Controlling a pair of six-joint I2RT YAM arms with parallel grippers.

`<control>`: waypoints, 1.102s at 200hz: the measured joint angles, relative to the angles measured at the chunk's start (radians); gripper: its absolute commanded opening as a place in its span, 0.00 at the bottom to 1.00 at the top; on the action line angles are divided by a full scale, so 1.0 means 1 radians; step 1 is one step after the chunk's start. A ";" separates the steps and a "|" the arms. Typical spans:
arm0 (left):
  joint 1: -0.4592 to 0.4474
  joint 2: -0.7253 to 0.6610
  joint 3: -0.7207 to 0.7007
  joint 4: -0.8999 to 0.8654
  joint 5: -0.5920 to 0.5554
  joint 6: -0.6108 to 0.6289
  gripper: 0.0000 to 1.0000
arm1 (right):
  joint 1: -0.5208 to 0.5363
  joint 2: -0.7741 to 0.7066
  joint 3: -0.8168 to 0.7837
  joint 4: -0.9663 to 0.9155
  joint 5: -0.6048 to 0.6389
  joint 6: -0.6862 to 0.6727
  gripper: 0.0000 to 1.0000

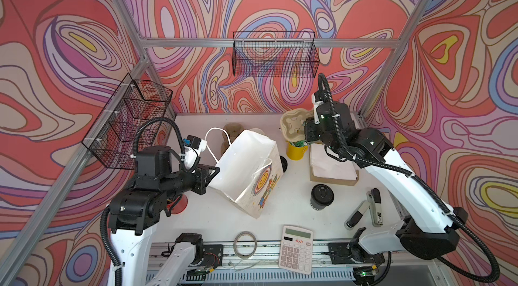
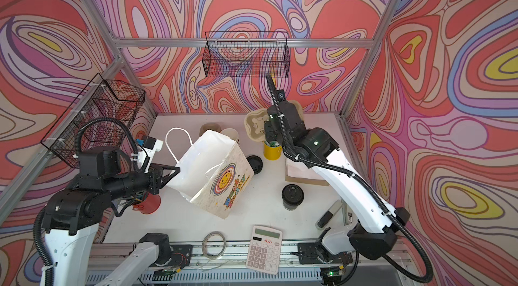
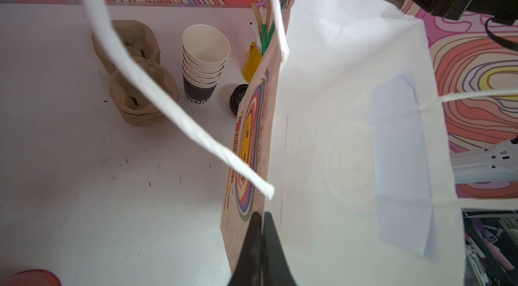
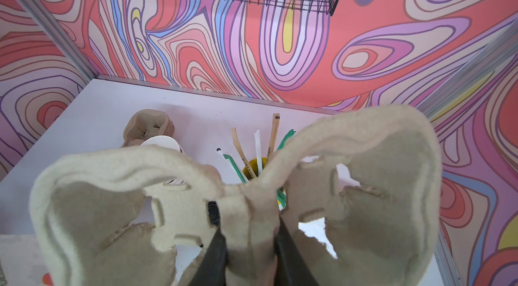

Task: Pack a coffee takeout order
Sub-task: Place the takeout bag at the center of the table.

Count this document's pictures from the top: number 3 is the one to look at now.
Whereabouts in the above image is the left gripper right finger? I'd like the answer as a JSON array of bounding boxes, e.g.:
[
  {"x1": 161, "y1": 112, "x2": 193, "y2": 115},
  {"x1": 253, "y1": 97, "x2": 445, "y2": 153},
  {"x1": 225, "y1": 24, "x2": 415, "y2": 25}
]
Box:
[{"x1": 262, "y1": 212, "x2": 296, "y2": 286}]

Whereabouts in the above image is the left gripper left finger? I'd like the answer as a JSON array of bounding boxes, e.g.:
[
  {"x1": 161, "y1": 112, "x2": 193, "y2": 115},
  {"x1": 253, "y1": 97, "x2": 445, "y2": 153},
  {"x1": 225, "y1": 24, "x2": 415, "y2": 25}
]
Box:
[{"x1": 228, "y1": 212, "x2": 263, "y2": 286}]

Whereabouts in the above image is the white paper takeout bag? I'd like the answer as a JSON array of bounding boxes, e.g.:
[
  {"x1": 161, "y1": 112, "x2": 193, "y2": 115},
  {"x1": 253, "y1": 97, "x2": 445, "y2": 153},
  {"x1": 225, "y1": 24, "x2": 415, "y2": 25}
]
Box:
[{"x1": 83, "y1": 0, "x2": 517, "y2": 285}]

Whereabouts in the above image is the stack of paper coffee cups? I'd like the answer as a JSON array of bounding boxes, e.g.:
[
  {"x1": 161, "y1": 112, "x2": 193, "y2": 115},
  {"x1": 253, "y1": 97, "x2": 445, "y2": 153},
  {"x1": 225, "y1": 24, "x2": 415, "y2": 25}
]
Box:
[{"x1": 181, "y1": 24, "x2": 231, "y2": 105}]

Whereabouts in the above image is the silver black stapler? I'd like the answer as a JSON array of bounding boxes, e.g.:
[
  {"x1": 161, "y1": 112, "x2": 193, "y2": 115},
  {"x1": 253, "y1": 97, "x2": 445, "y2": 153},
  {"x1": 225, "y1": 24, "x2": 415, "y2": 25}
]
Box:
[{"x1": 451, "y1": 137, "x2": 517, "y2": 184}]

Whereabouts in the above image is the stack of black cup lids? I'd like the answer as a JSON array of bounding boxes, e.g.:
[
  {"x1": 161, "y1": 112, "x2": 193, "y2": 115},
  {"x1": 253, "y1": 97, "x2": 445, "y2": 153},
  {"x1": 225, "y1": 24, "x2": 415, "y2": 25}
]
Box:
[{"x1": 229, "y1": 84, "x2": 249, "y2": 116}]

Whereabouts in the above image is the yellow metal bucket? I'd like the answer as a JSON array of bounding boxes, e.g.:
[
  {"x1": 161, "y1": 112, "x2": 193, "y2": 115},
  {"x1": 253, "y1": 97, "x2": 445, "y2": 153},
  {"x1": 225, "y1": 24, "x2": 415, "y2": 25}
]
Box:
[{"x1": 242, "y1": 42, "x2": 263, "y2": 84}]

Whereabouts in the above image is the bundle of wrapped straws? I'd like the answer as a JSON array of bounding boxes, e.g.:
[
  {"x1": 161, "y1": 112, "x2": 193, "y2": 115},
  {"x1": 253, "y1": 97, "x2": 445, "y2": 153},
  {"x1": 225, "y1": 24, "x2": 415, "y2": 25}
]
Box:
[{"x1": 250, "y1": 2, "x2": 276, "y2": 55}]

